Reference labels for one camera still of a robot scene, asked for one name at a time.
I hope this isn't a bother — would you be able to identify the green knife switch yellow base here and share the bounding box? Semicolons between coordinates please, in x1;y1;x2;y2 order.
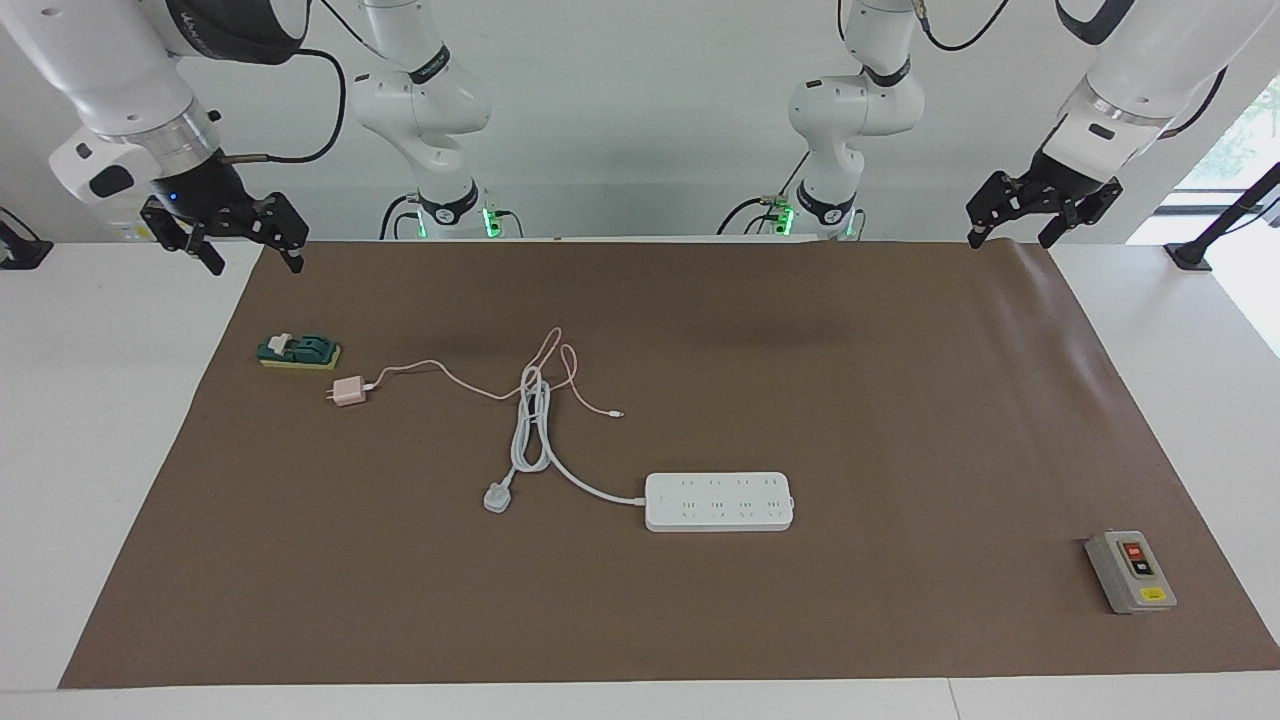
257;332;342;372

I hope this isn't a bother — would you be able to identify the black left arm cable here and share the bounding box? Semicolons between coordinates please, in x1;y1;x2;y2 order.
915;0;1229;141

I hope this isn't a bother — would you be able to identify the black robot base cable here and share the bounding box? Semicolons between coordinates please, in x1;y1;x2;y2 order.
716;150;813;238
378;193;426;241

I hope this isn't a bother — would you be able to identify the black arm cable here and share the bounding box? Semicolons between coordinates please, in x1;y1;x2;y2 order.
915;0;1229;141
220;48;348;164

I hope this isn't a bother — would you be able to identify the pink charging cable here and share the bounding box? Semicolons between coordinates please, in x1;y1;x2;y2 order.
362;328;625;418

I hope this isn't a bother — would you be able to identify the black angled stand with clamp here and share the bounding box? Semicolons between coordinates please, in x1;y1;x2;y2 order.
1165;162;1280;273

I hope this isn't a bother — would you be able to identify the grey push button switch box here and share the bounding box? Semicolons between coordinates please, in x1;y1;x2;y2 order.
1085;530;1178;615

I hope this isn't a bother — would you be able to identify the brown table mat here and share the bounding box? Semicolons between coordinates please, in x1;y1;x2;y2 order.
58;240;1280;689

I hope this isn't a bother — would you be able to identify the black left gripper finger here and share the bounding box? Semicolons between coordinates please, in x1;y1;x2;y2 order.
966;172;1019;249
1038;180;1123;249

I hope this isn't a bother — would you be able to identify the black table clamp mount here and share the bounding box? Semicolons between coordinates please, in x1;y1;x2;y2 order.
0;207;53;271

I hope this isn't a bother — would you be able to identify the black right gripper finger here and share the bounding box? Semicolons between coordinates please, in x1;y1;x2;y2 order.
258;192;308;273
140;196;226;276

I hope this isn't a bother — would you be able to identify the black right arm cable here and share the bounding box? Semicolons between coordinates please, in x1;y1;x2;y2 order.
220;48;348;164

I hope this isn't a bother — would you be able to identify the white power cord with plug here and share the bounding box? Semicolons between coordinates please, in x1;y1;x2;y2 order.
483;366;649;515

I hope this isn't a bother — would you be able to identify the white power strip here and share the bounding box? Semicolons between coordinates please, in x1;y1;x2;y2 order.
644;472;796;533

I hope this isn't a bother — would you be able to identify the bright window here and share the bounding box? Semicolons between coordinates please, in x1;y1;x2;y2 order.
1128;75;1280;359

